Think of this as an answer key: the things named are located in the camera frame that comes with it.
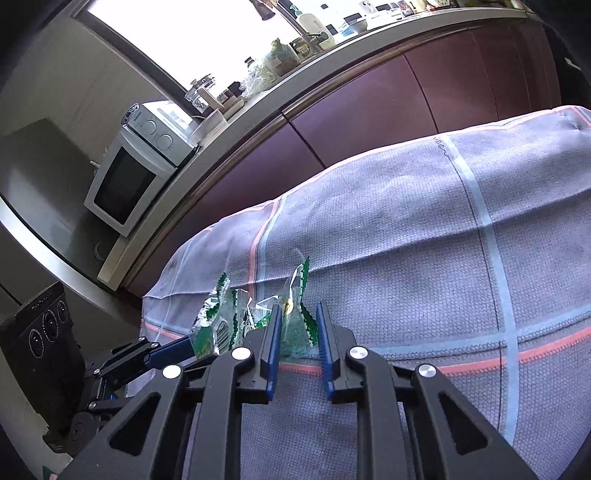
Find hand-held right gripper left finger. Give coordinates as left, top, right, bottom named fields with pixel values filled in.
left=58, top=304, right=283, bottom=480

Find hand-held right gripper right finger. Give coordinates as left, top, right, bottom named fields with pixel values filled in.
left=315, top=301, right=539, bottom=480

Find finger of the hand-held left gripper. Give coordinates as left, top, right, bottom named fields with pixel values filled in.
left=95, top=335, right=199, bottom=384

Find green clear plastic wrapper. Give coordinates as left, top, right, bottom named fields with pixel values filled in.
left=252, top=256, right=319, bottom=358
left=190, top=272, right=252, bottom=358

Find checked grey tablecloth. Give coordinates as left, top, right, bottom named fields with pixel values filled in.
left=141, top=105, right=591, bottom=480

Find grey refrigerator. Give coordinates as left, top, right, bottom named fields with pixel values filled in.
left=0, top=117, right=144, bottom=324

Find white microwave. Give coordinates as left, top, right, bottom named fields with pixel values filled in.
left=84, top=102, right=199, bottom=238

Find clear lidded container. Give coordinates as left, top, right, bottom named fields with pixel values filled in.
left=191, top=113, right=227, bottom=139

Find beige kitchen counter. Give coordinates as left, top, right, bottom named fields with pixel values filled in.
left=97, top=0, right=532, bottom=291

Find mauve lower cabinets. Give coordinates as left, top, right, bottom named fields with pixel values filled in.
left=122, top=18, right=564, bottom=298

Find glass kettle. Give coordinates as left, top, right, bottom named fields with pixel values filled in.
left=185, top=74, right=218, bottom=109

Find clear plastic bag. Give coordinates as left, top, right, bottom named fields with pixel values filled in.
left=240, top=69, right=269, bottom=97

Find bag of green vegetables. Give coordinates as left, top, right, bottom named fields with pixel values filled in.
left=263, top=39, right=298, bottom=77

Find kitchen window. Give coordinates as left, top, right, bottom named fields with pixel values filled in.
left=74, top=0, right=324, bottom=116

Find white soap bottle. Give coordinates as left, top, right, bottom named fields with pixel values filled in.
left=295, top=9, right=324, bottom=35

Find black built-in oven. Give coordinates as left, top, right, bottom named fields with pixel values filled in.
left=545, top=28, right=591, bottom=107

